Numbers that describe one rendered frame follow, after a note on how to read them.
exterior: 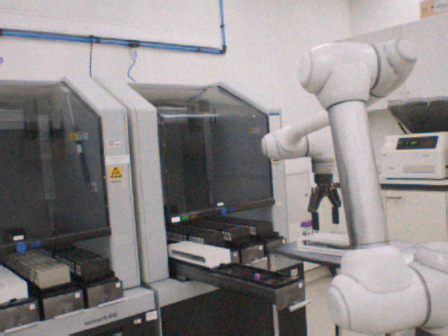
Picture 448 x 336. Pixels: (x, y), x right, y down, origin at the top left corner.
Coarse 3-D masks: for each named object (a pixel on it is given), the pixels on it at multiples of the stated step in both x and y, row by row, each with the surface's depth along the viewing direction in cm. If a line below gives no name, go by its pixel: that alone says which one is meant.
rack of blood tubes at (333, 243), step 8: (320, 232) 188; (312, 240) 179; (320, 240) 176; (328, 240) 174; (336, 240) 171; (344, 240) 170; (304, 248) 182; (312, 248) 179; (320, 248) 177; (328, 248) 181; (336, 248) 182; (344, 248) 180
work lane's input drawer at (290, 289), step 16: (176, 272) 185; (192, 272) 176; (208, 272) 168; (224, 272) 162; (240, 272) 165; (256, 272) 164; (272, 272) 159; (224, 288) 161; (240, 288) 154; (256, 288) 148; (272, 288) 143; (288, 288) 145; (288, 304) 145; (304, 304) 143
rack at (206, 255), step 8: (168, 248) 191; (176, 248) 186; (184, 248) 183; (192, 248) 183; (200, 248) 181; (208, 248) 181; (216, 248) 180; (224, 248) 178; (176, 256) 187; (184, 256) 186; (192, 256) 185; (200, 256) 190; (208, 256) 170; (216, 256) 171; (224, 256) 173; (200, 264) 174; (208, 264) 170; (216, 264) 171
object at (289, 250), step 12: (396, 240) 189; (408, 240) 187; (276, 252) 187; (288, 252) 183; (300, 252) 181; (408, 252) 168; (324, 264) 166; (336, 264) 162; (276, 312) 193; (276, 324) 193
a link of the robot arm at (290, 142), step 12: (372, 96) 133; (312, 120) 155; (324, 120) 152; (276, 132) 171; (288, 132) 164; (300, 132) 159; (312, 132) 159; (264, 144) 170; (276, 144) 169; (288, 144) 166; (300, 144) 167; (276, 156) 171; (288, 156) 171; (300, 156) 174
